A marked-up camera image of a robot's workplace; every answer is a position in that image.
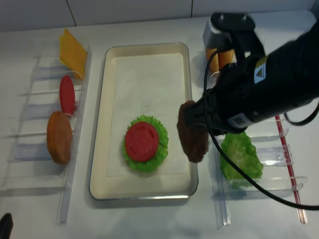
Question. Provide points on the left golden bun half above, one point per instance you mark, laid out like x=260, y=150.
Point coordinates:
x=214, y=65

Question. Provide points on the lettuce leaf on tray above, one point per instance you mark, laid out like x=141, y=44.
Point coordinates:
x=162, y=151

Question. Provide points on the cream metal tray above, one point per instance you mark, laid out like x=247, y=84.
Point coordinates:
x=138, y=185

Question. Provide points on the white paper liner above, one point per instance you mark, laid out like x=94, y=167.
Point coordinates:
x=151, y=85

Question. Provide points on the tomato slice on tray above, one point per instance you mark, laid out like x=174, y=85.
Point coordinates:
x=141, y=142

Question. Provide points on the brown meat patty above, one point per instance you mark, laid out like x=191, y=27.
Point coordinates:
x=194, y=139

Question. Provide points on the clear acrylic left rack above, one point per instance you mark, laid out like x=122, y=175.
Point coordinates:
x=29, y=168

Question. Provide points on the golden bun half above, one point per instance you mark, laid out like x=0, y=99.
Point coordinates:
x=214, y=65
x=225, y=58

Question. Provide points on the red tomato slice in rack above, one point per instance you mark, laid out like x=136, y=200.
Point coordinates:
x=67, y=95

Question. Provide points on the right golden bun half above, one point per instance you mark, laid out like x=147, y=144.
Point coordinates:
x=225, y=58

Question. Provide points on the clear acrylic rack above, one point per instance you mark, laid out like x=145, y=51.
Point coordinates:
x=278, y=177
x=29, y=168

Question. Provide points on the yellow cheese slice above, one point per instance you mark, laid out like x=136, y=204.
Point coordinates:
x=72, y=54

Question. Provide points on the black object at corner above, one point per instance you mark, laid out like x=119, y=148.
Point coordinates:
x=6, y=225

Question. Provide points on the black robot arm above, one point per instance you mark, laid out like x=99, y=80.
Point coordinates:
x=258, y=86

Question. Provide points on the clear acrylic right rack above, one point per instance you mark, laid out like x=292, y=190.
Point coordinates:
x=278, y=177

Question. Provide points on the brown bun in left rack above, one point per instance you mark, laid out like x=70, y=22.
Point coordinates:
x=59, y=138

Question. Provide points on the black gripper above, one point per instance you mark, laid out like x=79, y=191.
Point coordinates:
x=210, y=110

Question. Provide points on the lettuce leaf in rack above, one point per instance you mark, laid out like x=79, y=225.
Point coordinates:
x=239, y=148

